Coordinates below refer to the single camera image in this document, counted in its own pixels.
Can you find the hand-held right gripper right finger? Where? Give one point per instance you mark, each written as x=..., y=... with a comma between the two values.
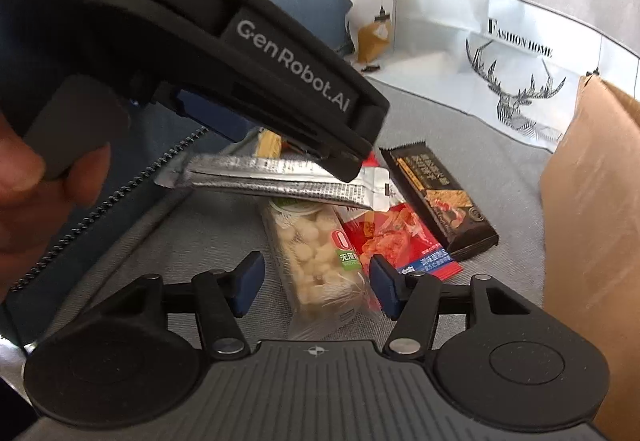
x=385, y=286

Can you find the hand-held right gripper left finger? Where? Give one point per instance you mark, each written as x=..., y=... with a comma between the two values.
x=250, y=281

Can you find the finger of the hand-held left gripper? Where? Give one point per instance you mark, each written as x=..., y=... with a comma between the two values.
x=300, y=141

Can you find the yellow snack bar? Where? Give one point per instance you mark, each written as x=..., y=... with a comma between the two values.
x=269, y=145

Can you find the silver stick packet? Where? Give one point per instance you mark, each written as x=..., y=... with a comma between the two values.
x=280, y=183

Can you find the red spicy snack packet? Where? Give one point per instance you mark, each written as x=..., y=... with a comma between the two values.
x=400, y=236

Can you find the clear white nut packet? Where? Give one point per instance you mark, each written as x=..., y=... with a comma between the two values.
x=310, y=261

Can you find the dark brown snack packet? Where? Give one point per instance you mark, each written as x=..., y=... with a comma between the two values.
x=440, y=201

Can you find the brown cardboard box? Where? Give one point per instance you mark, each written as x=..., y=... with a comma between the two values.
x=590, y=221

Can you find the person's left hand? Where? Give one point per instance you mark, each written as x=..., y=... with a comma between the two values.
x=20, y=211

